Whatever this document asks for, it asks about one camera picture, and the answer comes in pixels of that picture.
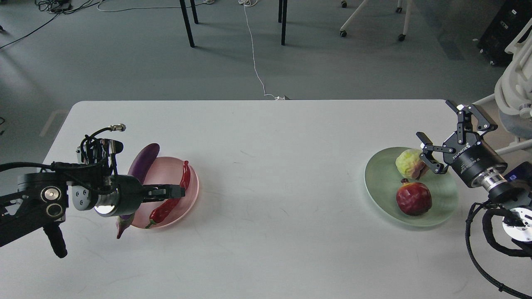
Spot purple eggplant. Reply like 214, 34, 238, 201
116, 143, 160, 239

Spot red chili pepper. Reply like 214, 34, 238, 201
145, 161, 191, 229

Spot black table leg left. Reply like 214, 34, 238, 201
179, 0, 198, 48

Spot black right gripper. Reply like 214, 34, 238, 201
416, 100, 508, 188

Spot green plate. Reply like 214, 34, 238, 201
364, 147, 458, 229

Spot black table leg right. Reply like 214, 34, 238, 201
278, 0, 288, 46

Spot black floor cables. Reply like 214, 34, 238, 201
0, 0, 100, 50

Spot white chair base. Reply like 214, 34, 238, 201
340, 0, 413, 42

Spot white office chair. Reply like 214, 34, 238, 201
474, 22, 532, 155

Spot white floor cable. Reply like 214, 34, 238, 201
238, 0, 290, 101

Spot yellow-green custard apple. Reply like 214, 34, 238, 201
395, 148, 429, 180

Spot pink plate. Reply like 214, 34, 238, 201
132, 157, 200, 229

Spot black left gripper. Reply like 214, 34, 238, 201
94, 175, 186, 217

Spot red pomegranate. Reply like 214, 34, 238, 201
396, 178, 433, 216

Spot black equipment case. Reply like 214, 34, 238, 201
477, 0, 532, 66

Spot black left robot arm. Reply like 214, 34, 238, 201
0, 124, 191, 259

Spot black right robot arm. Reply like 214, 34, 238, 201
416, 100, 531, 299

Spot black table leg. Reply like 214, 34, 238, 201
278, 0, 288, 46
179, 0, 198, 48

